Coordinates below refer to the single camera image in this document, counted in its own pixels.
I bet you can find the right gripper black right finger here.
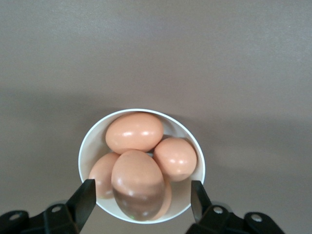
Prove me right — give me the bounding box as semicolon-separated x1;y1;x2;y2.
185;180;286;234

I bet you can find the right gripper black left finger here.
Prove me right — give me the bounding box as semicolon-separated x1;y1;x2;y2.
0;179;96;234

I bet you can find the brown egg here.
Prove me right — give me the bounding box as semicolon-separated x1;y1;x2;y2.
111;150;166;221
89;152;121;199
153;137;198;182
105;112;164;155
152;175;173;220

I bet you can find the white round bowl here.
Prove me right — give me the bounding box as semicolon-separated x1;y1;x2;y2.
78;108;206;224

